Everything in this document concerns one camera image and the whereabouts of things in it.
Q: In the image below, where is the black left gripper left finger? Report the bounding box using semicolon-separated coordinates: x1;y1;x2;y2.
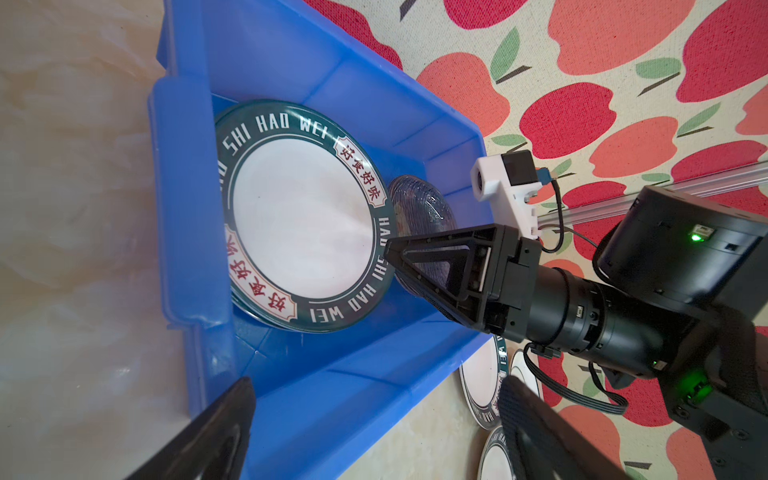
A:
129;377;256;479

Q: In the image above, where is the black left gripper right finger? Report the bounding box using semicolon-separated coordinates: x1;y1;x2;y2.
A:
498;376;627;479

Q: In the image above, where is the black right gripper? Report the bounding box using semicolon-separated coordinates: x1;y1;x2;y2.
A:
384;224;541;342

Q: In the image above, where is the clear glass plate small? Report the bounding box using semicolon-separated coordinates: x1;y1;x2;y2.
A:
389;175;458;298

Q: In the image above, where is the large green rimmed plate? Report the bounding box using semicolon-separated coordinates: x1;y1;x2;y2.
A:
459;336;509;431
215;100;396;333

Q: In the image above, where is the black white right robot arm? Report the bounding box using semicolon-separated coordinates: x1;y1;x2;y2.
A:
385;186;767;479

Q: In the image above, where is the blue plastic bin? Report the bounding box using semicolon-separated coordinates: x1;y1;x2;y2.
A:
148;1;492;479

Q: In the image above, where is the small green rimmed plate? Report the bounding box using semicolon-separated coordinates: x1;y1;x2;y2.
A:
477;425;517;480

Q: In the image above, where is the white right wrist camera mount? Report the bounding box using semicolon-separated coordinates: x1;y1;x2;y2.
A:
470;150;553;240

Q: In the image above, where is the aluminium frame post right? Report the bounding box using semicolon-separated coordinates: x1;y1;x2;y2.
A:
536;160;768;229

